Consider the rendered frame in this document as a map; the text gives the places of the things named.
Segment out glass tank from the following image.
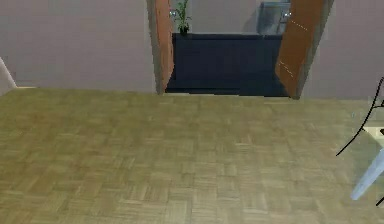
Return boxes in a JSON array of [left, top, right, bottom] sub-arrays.
[[256, 1, 292, 36]]

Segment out glass table with black legs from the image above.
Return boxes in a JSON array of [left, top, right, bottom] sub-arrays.
[[335, 76, 384, 207]]

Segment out orange room door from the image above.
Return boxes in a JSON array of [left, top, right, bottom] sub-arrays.
[[274, 0, 325, 99], [153, 0, 175, 93]]

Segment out dark blue cabinet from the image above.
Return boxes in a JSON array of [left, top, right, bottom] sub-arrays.
[[165, 32, 290, 98]]

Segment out green house plant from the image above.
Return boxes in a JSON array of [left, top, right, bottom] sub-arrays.
[[173, 0, 192, 36]]

